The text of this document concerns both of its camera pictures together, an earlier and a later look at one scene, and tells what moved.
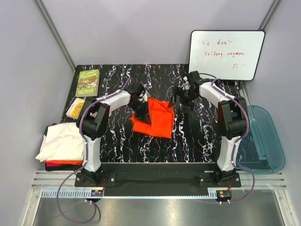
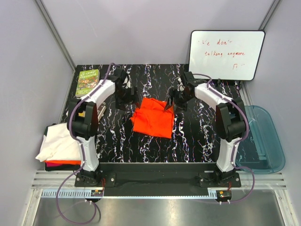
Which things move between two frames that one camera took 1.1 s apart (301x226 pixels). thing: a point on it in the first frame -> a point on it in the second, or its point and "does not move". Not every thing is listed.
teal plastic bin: [261, 149] does not move
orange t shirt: [162, 117] does not move
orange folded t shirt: [75, 162] does not move
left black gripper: [144, 116] -> [131, 99]
